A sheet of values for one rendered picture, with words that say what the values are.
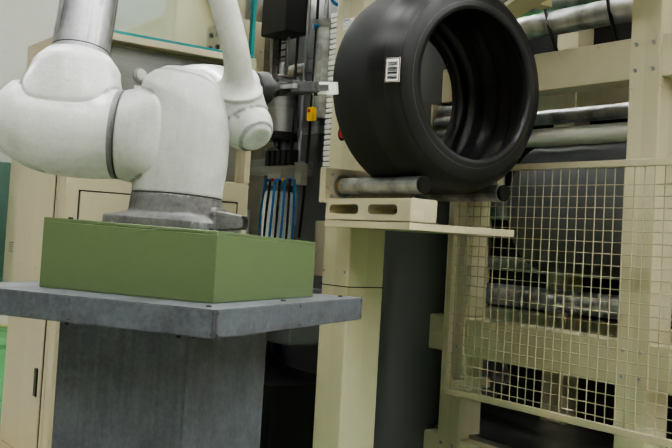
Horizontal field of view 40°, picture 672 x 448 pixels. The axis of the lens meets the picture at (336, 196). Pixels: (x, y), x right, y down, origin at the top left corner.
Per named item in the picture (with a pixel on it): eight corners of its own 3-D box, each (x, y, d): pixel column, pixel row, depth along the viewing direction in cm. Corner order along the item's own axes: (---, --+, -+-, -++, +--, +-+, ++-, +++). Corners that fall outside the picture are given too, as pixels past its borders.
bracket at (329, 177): (318, 202, 257) (320, 167, 258) (426, 211, 281) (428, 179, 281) (325, 202, 255) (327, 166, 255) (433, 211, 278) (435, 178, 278)
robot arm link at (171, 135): (218, 197, 151) (231, 63, 152) (106, 187, 151) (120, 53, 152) (228, 202, 167) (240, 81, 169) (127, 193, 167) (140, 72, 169)
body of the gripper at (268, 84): (261, 69, 210) (295, 70, 215) (242, 73, 216) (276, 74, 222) (263, 103, 210) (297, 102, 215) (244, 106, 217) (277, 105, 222)
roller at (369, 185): (332, 182, 257) (344, 175, 260) (339, 197, 258) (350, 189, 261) (416, 180, 229) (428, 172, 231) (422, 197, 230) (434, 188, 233)
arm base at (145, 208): (221, 232, 146) (225, 196, 147) (98, 221, 153) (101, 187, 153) (264, 237, 164) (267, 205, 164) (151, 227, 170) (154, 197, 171)
